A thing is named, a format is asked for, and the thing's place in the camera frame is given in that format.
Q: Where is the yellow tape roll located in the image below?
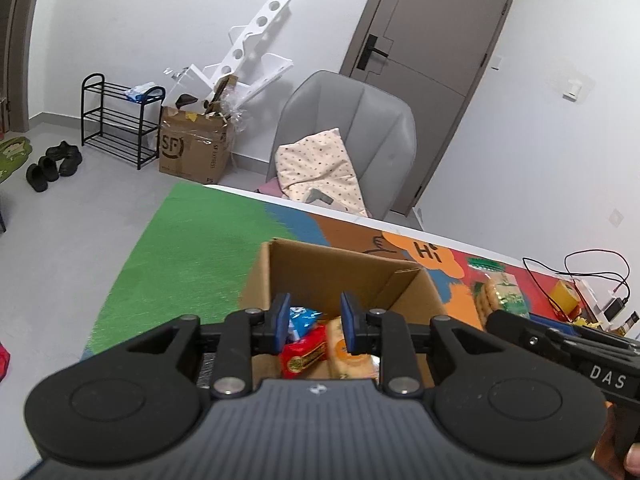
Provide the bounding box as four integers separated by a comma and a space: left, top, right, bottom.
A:
549, 279, 582, 319

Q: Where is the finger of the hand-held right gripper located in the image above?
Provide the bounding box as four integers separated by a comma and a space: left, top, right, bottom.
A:
486, 309, 640, 358

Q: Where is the cardboard box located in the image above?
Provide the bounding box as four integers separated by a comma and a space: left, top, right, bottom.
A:
239, 239, 484, 392

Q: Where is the green cracker packet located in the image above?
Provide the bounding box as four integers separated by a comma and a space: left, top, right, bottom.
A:
466, 256, 532, 319

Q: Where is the red wafer packet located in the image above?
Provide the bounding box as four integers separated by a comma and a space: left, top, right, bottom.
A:
279, 324, 329, 380

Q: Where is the green floor mat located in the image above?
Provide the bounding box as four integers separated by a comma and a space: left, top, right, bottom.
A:
0, 133, 34, 187

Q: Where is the brown shipping box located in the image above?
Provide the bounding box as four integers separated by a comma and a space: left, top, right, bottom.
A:
158, 104, 234, 186

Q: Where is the grey chair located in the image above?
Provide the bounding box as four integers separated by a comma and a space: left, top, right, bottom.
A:
264, 69, 419, 232

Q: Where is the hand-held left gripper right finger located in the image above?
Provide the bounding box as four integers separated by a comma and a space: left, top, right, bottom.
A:
340, 290, 507, 398

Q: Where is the clear plastic wrap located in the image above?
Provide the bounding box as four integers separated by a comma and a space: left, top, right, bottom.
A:
219, 89, 252, 132

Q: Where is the black cable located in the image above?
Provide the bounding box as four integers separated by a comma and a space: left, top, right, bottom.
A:
521, 249, 632, 307

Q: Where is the dotted cream pillow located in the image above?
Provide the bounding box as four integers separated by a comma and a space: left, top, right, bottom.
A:
276, 129, 372, 219

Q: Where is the black shoe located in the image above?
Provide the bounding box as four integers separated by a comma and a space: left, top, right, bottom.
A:
59, 152, 84, 178
25, 156, 61, 194
46, 141, 82, 162

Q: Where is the black shoe rack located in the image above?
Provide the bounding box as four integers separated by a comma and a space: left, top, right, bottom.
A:
79, 73, 167, 171

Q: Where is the blue and white bag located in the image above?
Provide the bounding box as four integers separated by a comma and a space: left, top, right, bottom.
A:
124, 80, 164, 104

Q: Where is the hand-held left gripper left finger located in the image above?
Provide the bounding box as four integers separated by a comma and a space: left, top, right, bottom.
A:
124, 293, 293, 399

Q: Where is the colourful printed table mat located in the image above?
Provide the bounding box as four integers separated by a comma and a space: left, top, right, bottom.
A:
80, 181, 640, 361

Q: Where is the black door handle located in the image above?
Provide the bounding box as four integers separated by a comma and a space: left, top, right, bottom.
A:
355, 33, 391, 72

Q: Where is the grey door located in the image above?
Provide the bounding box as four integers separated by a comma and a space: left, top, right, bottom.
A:
339, 0, 519, 217

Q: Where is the blue snack packet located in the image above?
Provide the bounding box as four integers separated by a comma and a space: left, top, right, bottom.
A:
287, 305, 324, 344

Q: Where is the black charger device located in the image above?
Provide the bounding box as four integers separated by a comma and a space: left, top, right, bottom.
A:
604, 296, 629, 322

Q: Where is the person's right hand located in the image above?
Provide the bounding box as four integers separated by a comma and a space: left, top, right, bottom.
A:
622, 442, 640, 480

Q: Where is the yellow cracker packet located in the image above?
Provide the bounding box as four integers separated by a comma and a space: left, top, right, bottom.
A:
326, 316, 382, 382

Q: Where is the white power strip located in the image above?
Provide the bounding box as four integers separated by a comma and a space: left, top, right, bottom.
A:
574, 276, 627, 322

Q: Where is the white rack with holes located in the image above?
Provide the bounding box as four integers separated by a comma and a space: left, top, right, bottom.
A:
164, 0, 294, 112

